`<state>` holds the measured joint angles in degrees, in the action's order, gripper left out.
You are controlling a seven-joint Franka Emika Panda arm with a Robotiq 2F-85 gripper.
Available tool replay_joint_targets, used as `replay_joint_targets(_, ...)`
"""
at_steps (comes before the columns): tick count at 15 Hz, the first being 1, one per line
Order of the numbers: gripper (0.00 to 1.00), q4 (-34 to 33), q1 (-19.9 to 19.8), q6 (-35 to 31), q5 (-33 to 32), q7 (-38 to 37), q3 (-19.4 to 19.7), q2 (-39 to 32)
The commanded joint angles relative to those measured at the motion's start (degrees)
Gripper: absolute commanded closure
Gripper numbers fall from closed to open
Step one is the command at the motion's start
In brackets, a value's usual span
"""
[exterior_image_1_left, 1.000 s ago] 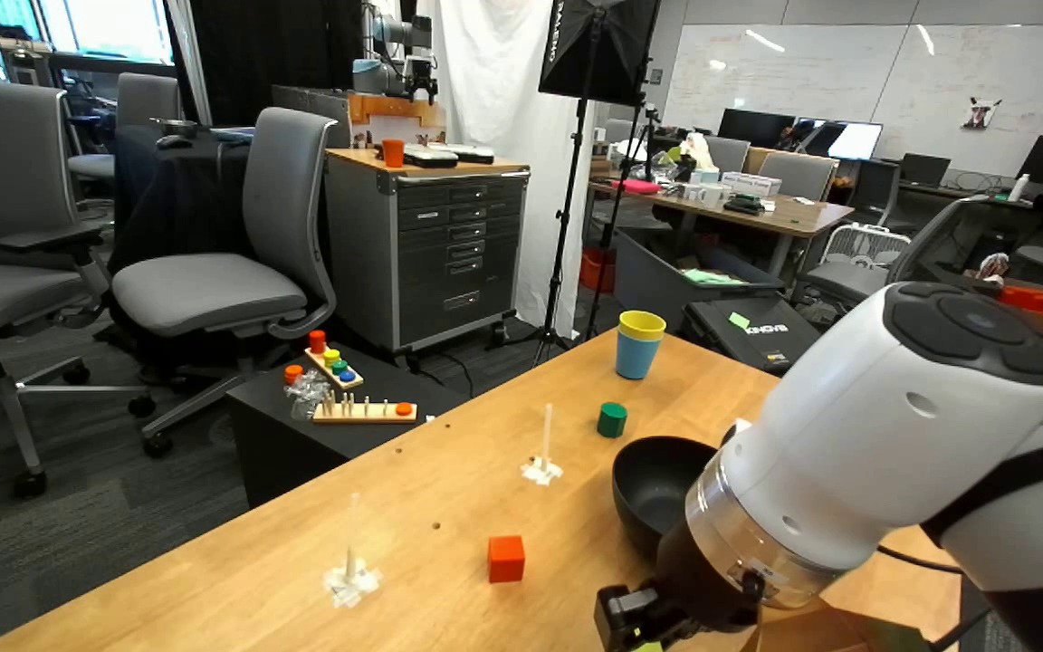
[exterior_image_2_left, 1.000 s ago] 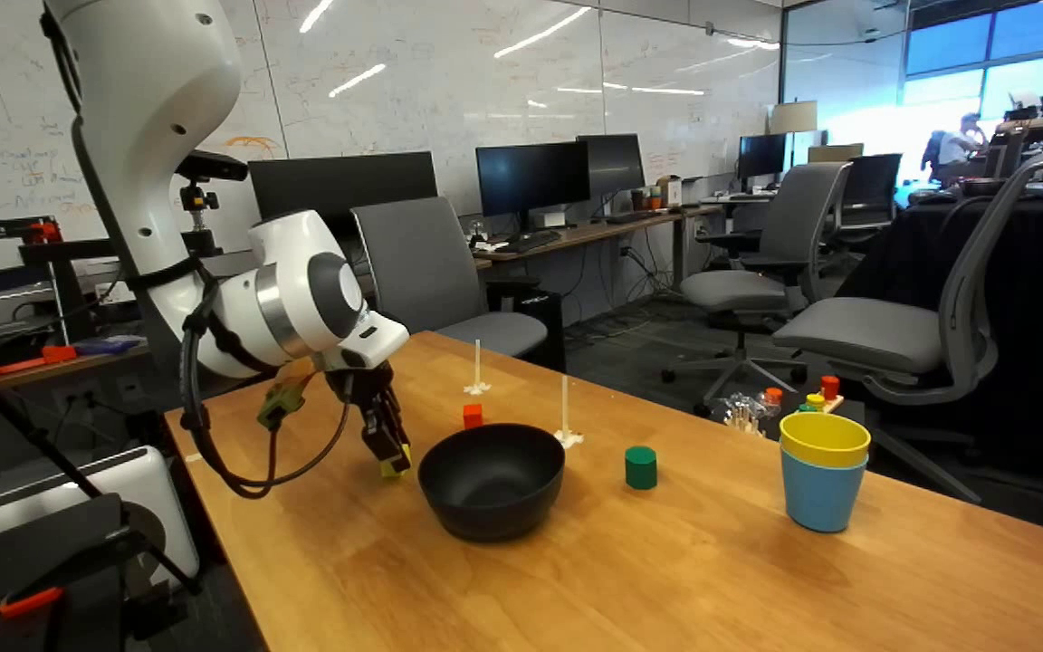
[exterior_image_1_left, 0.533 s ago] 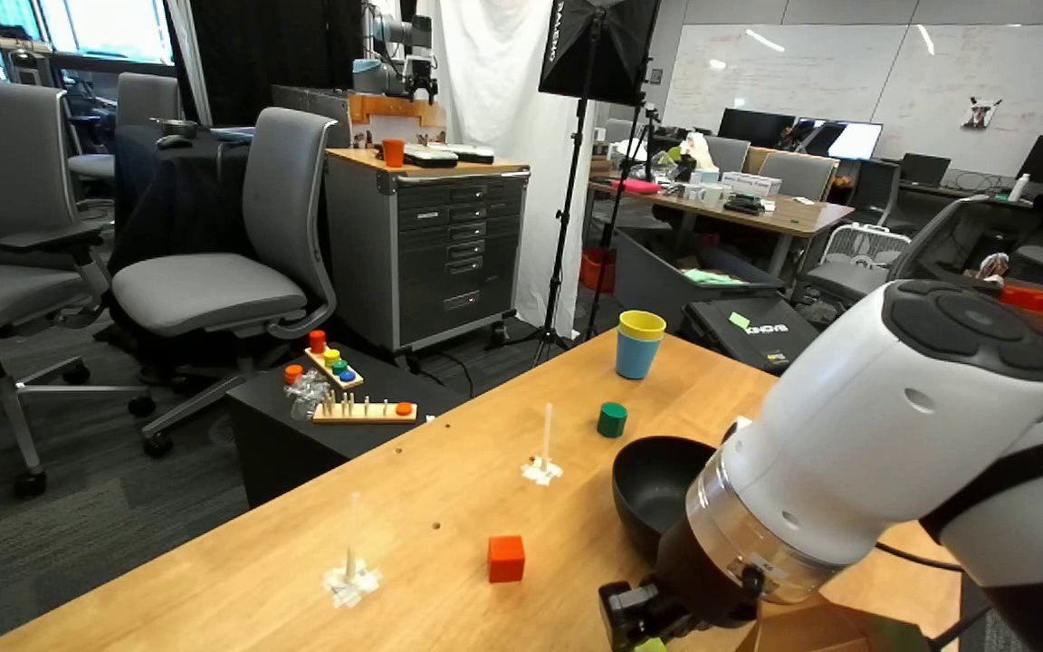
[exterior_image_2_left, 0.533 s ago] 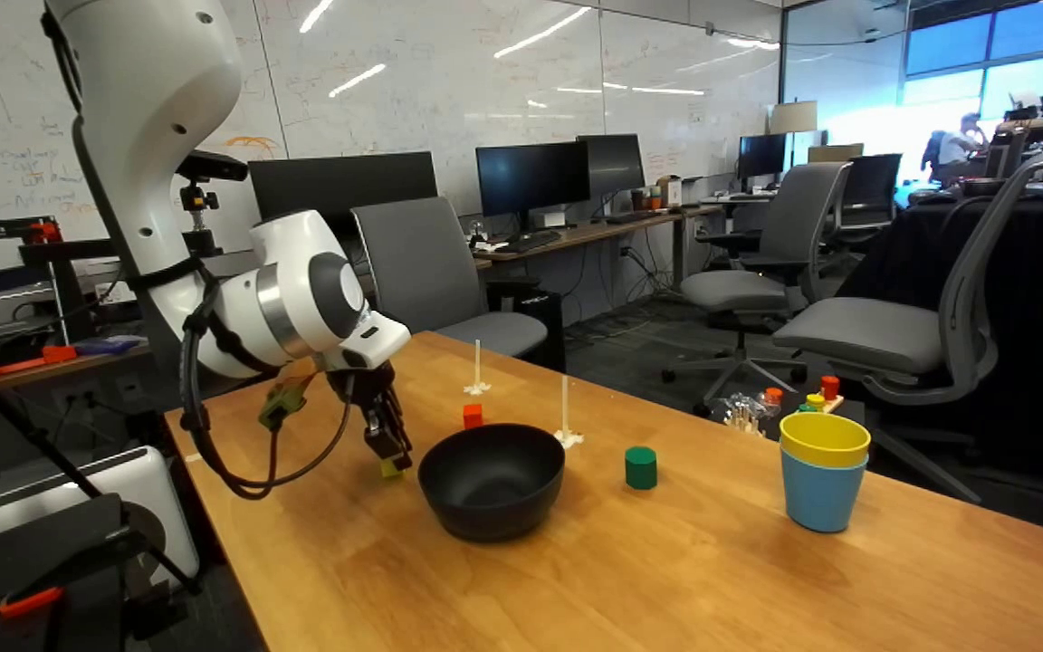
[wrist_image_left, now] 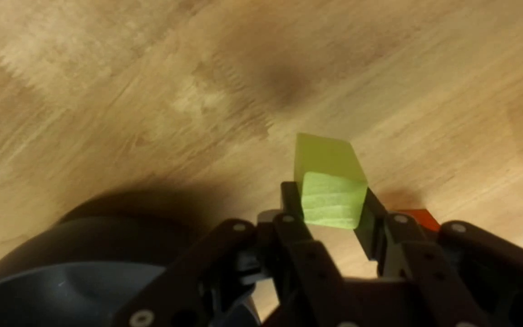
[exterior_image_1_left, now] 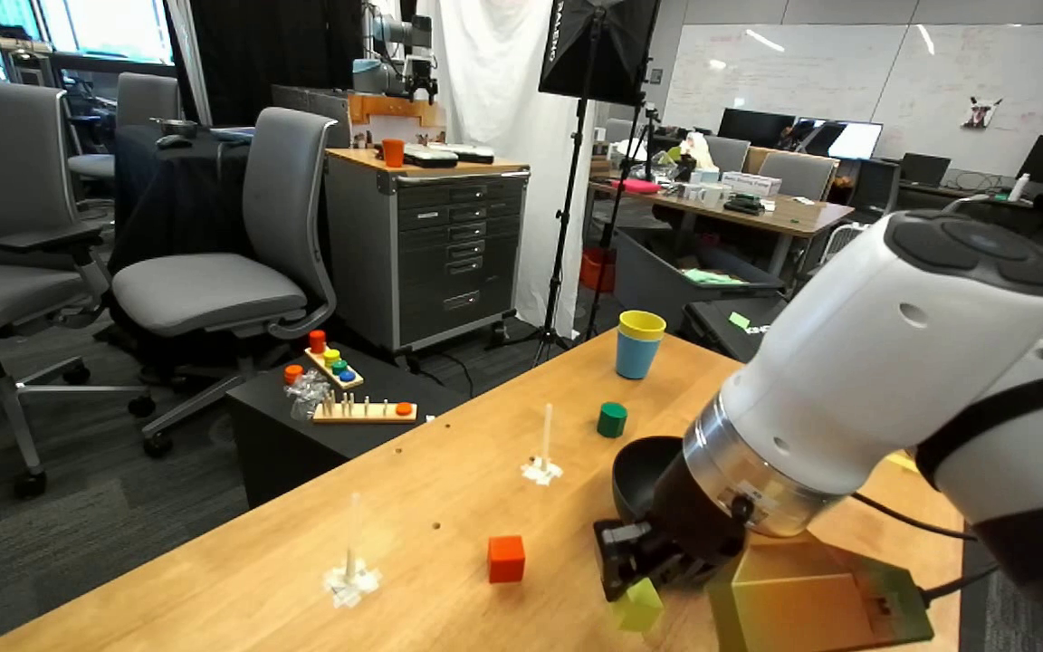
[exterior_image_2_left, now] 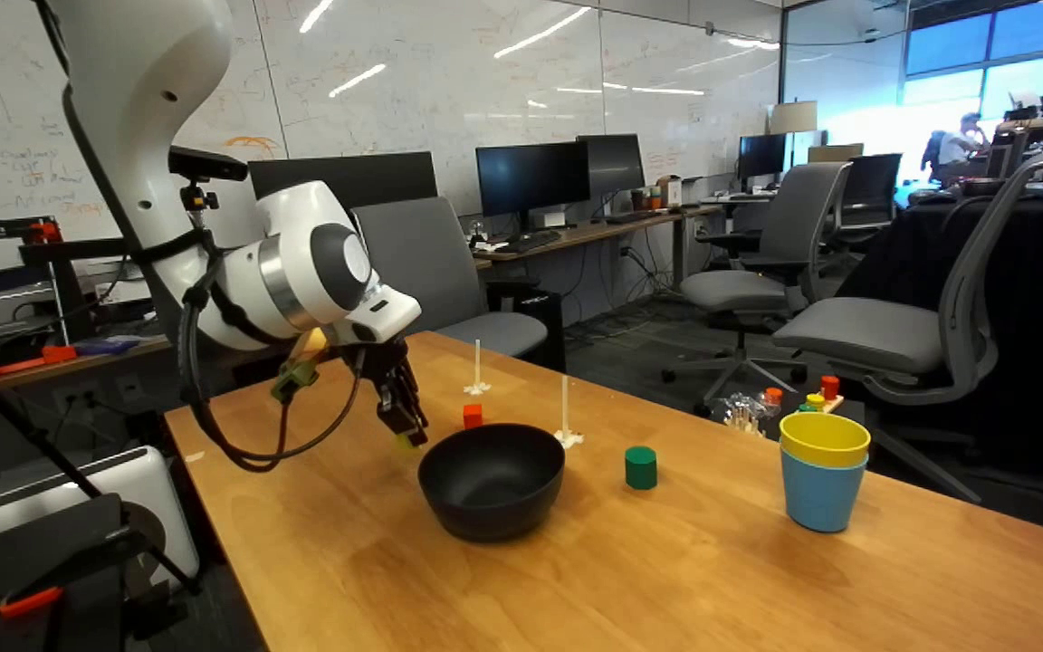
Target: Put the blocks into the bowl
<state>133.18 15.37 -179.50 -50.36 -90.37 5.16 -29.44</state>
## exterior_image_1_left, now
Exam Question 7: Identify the colourful stacking toy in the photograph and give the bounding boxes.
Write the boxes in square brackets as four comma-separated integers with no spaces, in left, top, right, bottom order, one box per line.
[306,330,364,391]

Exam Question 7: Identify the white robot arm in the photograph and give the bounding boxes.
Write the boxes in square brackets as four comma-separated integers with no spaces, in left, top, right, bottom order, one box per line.
[593,212,1043,652]

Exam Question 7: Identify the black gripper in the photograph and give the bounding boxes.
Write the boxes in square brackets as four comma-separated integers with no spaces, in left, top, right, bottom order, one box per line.
[593,457,746,600]

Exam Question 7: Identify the yellow and blue stacked cups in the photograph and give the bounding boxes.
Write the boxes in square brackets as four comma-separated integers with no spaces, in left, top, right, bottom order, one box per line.
[615,307,668,379]

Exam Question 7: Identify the grey office chair left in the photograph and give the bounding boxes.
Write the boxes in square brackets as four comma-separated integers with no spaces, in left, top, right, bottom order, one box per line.
[0,78,157,496]

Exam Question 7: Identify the grey office chair near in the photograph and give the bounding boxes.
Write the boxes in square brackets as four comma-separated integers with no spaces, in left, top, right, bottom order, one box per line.
[111,103,336,457]

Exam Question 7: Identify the wooden office desk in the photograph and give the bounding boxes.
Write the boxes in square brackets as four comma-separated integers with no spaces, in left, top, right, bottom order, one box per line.
[590,179,847,274]

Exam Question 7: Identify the grey drawer cabinet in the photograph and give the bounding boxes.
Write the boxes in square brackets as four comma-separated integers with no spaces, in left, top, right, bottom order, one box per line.
[326,149,529,351]

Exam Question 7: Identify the green cylinder block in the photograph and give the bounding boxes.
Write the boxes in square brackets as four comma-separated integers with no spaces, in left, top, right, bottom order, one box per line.
[593,400,627,439]

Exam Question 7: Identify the orange cup on cabinet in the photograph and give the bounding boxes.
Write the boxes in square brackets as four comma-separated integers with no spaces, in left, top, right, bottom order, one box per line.
[379,137,405,165]

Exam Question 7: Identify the red cube block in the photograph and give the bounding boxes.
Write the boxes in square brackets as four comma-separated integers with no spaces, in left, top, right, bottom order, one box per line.
[485,537,526,581]

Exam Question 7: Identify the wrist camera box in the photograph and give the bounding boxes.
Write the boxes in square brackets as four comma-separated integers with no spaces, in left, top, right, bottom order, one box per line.
[709,540,935,652]

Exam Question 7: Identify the clear plastic stand near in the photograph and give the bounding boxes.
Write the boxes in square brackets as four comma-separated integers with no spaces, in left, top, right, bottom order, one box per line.
[324,490,384,612]

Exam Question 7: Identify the black low table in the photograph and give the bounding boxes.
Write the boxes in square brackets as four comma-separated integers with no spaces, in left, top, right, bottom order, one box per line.
[224,348,462,504]

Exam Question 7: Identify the black softbox light stand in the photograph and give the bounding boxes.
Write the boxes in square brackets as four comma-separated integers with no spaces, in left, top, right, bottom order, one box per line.
[526,0,658,348]

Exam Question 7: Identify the black bowl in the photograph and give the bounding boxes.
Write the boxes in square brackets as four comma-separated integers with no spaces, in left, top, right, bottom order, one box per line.
[610,435,743,589]

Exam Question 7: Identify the grey office chair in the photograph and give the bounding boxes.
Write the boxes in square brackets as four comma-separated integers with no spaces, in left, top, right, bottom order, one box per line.
[111,103,336,457]
[0,78,157,496]

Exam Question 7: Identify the yellow cube block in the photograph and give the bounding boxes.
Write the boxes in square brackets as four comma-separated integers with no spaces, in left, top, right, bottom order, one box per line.
[612,579,668,635]

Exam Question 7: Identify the wooden peg toy board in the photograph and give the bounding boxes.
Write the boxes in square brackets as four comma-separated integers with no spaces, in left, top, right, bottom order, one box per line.
[313,394,421,425]

